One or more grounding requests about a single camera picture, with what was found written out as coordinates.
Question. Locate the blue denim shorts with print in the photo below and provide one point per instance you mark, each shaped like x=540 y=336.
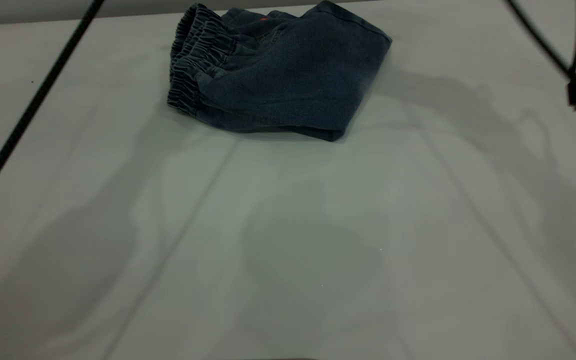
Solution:
x=288 y=75

